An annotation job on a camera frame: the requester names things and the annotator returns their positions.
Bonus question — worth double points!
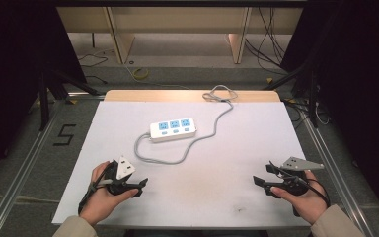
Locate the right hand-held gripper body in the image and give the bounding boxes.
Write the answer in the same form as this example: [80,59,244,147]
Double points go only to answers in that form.
[269,156,326,198]

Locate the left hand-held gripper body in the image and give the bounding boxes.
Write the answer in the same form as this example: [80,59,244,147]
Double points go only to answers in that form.
[104,155,137,197]

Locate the white power strip blue sockets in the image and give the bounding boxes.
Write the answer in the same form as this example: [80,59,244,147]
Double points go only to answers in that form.
[149,118,197,144]

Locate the grey power strip cable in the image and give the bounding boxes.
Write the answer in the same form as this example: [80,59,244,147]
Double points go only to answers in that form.
[133,84,239,166]

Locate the person's left hand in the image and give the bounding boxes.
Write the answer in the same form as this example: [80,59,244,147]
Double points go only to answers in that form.
[79,160,139,227]

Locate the person's right hand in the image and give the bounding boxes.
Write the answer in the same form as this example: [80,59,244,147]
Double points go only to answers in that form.
[270,170,331,227]

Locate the white table cover sheet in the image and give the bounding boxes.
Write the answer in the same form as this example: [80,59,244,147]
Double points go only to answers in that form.
[51,100,311,229]

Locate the black metal stand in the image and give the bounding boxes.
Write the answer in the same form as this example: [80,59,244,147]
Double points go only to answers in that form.
[262,58,321,129]
[37,63,102,132]

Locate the black curtain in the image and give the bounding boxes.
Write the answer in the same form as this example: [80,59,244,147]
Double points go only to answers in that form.
[279,0,379,228]
[0,0,88,189]

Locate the beige wooden desk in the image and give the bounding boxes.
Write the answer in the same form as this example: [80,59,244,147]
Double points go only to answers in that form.
[56,6,304,65]

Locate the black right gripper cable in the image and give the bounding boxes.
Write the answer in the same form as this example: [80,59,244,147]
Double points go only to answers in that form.
[268,160,332,209]

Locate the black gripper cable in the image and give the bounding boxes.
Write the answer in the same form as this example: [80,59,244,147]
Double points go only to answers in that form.
[268,160,332,209]
[77,160,116,215]

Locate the aluminium floor rail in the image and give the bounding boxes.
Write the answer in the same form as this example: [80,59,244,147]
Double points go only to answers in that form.
[0,98,67,237]
[298,110,378,237]

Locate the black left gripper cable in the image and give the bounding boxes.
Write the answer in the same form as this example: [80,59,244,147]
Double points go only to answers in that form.
[77,160,116,215]

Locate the yellow coiled cable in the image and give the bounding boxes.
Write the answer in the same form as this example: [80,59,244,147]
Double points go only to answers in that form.
[131,67,150,81]

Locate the thin black floor cable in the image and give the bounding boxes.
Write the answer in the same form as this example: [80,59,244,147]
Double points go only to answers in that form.
[77,52,111,85]

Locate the bundle of black floor cables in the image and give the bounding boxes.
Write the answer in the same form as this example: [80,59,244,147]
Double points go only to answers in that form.
[244,6,294,77]

